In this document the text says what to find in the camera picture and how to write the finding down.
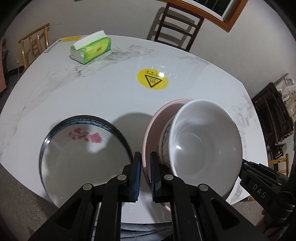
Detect dark wooden furniture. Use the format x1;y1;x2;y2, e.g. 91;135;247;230
251;82;296;161

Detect bamboo chair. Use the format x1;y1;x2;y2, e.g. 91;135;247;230
18;23;50;70

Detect white plate with pink flower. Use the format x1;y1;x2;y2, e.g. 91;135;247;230
40;119;134;210

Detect small bamboo stool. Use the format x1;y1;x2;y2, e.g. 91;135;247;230
268;153;290;177

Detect large blue floral plate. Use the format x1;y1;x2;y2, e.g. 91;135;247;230
38;114;132;193

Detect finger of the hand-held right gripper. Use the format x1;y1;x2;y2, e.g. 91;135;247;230
241;159;288;184

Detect small white ribbed bowl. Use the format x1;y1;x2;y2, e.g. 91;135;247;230
168;99;243;198

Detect round yellow warning sticker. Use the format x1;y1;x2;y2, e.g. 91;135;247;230
137;69;169;90

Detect brown wooden window frame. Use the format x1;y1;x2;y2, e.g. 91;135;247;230
164;0;249;33

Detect pink bowl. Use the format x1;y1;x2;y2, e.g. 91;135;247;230
142;98;232;213

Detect yellow rectangular label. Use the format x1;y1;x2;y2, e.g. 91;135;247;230
60;36;84;43

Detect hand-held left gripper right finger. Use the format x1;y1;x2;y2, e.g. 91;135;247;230
149;152;255;241

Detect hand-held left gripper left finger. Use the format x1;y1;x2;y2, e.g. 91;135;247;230
28;152;142;241

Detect pink cloth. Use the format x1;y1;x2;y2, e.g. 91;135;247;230
0;38;7;92

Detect green tissue pack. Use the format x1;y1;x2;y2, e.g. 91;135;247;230
70;30;112;65

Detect newspaper sheets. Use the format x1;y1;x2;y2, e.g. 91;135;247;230
276;74;296;103

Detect dark wooden chair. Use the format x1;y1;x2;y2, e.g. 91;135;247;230
154;2;205;52

